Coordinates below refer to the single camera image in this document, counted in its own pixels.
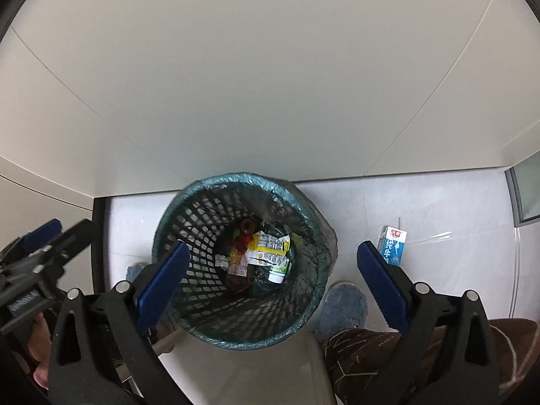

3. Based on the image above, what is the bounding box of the beige cabinet door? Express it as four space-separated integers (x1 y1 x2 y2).
0 21 182 199
363 0 540 176
12 0 503 197

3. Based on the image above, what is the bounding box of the red mesh bag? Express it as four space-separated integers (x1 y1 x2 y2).
223 218 258 292

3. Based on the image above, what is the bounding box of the blue milk carton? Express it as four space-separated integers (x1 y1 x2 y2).
377 225 409 266

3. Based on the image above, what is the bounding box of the yellow snack wrapper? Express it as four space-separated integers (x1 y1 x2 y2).
230 230 292 266

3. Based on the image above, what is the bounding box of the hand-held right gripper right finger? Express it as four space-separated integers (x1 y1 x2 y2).
356 240 501 405

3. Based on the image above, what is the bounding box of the dark green mesh wastebasket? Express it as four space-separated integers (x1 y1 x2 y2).
152 172 338 350

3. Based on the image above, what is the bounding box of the person's left hand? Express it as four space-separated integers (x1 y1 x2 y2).
27 314 53 390

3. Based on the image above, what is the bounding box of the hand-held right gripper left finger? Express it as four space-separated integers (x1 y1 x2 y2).
48 240 191 405

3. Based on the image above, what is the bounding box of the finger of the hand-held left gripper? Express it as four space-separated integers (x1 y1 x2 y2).
29 218 99 275
19 218 63 254

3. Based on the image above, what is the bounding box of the white bottle green label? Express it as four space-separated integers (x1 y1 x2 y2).
268 257 293 284

